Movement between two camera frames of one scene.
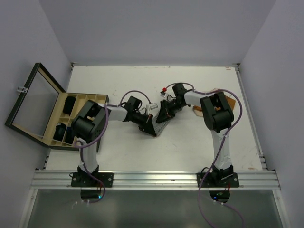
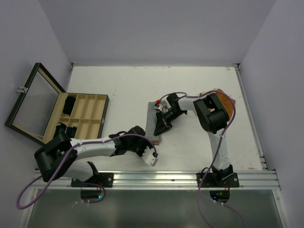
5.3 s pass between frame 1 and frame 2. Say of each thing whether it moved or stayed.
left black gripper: moved
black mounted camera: stayed
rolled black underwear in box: stayed
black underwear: stayed
